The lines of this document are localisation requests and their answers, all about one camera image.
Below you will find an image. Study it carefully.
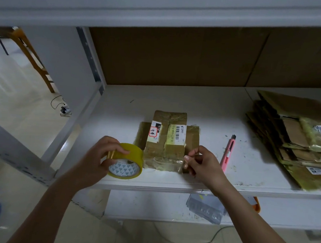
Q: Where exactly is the wooden chair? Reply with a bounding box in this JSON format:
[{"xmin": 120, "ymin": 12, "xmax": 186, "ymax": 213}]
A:
[{"xmin": 0, "ymin": 26, "xmax": 62, "ymax": 95}]

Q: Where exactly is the orange plastic object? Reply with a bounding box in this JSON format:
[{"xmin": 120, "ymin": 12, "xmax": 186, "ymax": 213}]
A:
[{"xmin": 250, "ymin": 195, "xmax": 262, "ymax": 214}]

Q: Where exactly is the barcode label cardboard box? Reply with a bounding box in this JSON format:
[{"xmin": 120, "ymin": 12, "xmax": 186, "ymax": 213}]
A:
[{"xmin": 133, "ymin": 108, "xmax": 202, "ymax": 175}]

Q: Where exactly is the white metal shelf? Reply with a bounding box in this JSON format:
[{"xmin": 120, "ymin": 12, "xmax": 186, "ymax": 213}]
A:
[{"xmin": 0, "ymin": 0, "xmax": 321, "ymax": 234}]

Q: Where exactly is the person's right hand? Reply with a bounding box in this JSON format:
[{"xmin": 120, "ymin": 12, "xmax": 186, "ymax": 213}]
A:
[{"xmin": 180, "ymin": 144, "xmax": 232, "ymax": 196}]

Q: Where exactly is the person's left hand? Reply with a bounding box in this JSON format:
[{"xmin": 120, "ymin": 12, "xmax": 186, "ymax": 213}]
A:
[{"xmin": 69, "ymin": 133, "xmax": 132, "ymax": 193}]

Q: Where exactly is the person's right forearm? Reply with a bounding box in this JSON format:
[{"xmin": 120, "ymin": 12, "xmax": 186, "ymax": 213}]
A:
[{"xmin": 210, "ymin": 179, "xmax": 309, "ymax": 243}]

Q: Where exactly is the pink utility knife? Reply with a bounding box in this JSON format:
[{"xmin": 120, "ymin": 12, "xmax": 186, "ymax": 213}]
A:
[{"xmin": 219, "ymin": 133, "xmax": 238, "ymax": 173}]

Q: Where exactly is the stack of cardboard boxes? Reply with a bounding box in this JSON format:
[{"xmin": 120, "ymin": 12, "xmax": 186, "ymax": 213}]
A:
[{"xmin": 240, "ymin": 89, "xmax": 321, "ymax": 192}]

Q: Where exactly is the person's left forearm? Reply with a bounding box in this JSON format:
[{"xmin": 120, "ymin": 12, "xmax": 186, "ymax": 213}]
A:
[{"xmin": 7, "ymin": 168, "xmax": 90, "ymax": 243}]

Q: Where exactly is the yellow tape roll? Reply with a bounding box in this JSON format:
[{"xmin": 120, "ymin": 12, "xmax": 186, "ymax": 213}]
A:
[{"xmin": 105, "ymin": 141, "xmax": 146, "ymax": 181}]

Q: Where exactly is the white power strip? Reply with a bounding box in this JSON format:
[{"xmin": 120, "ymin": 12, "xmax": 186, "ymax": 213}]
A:
[{"xmin": 59, "ymin": 104, "xmax": 74, "ymax": 118}]

